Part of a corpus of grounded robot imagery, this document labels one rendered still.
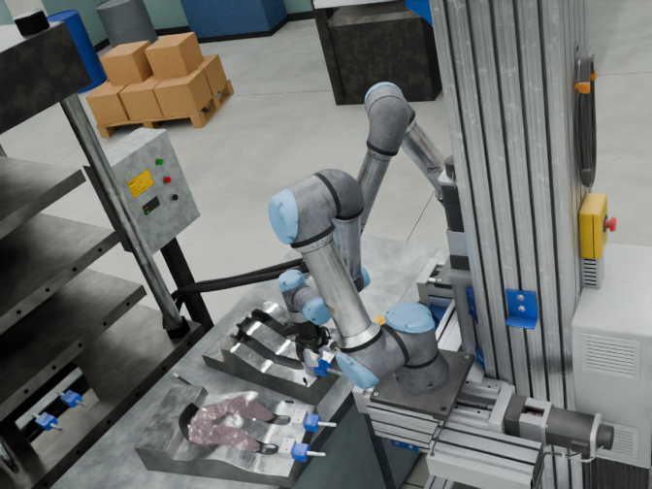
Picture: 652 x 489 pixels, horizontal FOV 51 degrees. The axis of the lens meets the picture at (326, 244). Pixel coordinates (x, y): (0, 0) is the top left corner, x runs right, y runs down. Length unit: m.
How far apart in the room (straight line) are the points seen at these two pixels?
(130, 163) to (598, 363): 1.73
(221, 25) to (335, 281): 7.84
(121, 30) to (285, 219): 7.48
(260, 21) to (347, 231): 7.36
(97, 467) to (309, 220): 1.21
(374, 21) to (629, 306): 4.47
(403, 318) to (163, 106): 5.41
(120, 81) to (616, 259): 6.01
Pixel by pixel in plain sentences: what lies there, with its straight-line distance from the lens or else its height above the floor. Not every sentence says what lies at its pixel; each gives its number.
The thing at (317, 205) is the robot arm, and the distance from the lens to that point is 1.57.
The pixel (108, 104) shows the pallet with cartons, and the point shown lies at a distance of 7.24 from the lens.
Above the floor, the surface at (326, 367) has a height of 0.93.
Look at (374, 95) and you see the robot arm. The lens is 2.02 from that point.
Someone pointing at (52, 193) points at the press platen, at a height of 1.52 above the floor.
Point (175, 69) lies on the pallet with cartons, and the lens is 6.96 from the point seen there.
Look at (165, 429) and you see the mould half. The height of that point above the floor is 0.91.
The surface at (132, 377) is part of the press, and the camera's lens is 2.68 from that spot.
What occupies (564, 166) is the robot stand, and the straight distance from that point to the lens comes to 1.52.
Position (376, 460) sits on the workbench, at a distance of 2.66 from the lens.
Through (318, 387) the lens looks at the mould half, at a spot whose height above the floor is 0.85.
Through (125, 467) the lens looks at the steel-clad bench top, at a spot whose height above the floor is 0.80.
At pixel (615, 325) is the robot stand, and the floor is 1.23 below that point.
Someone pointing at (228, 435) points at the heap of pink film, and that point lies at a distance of 2.11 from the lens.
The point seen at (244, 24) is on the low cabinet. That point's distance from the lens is 9.12.
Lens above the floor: 2.39
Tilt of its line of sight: 33 degrees down
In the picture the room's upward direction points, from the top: 16 degrees counter-clockwise
